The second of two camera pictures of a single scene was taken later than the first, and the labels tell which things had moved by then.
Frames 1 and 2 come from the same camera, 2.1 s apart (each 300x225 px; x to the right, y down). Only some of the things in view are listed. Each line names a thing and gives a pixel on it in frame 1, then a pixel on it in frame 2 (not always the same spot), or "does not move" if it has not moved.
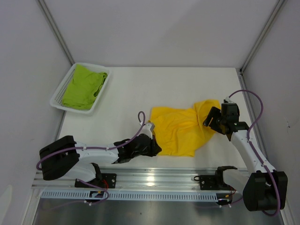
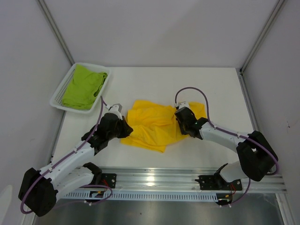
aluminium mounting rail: (132, 178) does not move
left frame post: (48, 17) does not move
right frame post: (280, 3) does not move
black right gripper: (213, 113) to (182, 130)
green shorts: (83, 87) does not move
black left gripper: (155, 148) to (127, 130)
